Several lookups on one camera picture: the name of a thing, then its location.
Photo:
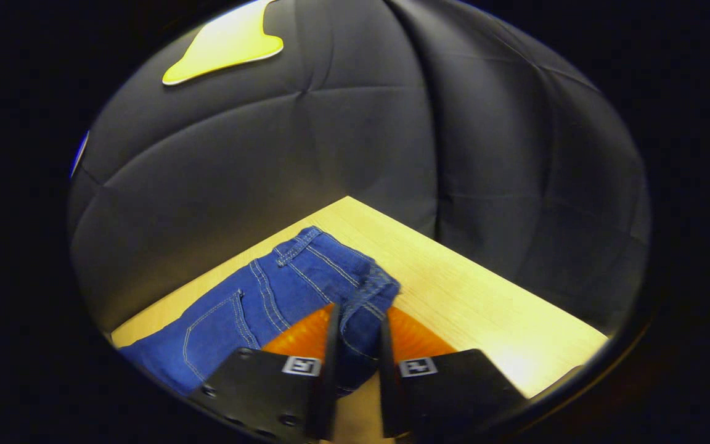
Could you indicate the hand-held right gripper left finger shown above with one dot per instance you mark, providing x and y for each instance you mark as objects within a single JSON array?
[{"x": 330, "y": 370}]

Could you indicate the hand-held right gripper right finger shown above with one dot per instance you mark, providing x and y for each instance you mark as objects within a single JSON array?
[{"x": 387, "y": 382}]

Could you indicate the blue jeans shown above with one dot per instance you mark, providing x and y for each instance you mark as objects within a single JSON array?
[{"x": 269, "y": 296}]

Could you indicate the black backdrop cloth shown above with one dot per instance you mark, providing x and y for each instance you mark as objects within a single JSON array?
[{"x": 330, "y": 142}]

